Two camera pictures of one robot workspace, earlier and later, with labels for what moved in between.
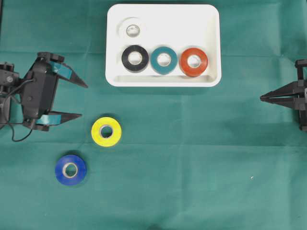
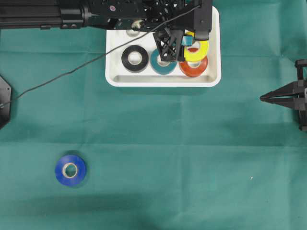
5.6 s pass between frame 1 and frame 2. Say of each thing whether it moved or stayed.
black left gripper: moved
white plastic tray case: stayed
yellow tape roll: moved
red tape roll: stayed
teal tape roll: stayed
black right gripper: stayed
